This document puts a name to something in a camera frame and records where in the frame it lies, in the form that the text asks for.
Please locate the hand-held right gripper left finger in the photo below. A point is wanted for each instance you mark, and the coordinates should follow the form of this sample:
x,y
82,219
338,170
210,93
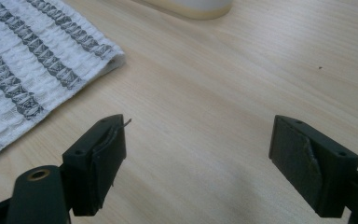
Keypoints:
x,y
93,174

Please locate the white grey striped towel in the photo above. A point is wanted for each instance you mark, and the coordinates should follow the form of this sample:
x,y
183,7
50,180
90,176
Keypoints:
x,y
28,71

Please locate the white container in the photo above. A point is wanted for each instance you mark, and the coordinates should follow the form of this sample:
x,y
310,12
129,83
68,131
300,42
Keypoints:
x,y
195,7

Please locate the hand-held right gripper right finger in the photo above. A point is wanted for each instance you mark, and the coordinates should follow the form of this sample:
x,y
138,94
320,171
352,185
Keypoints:
x,y
307,168

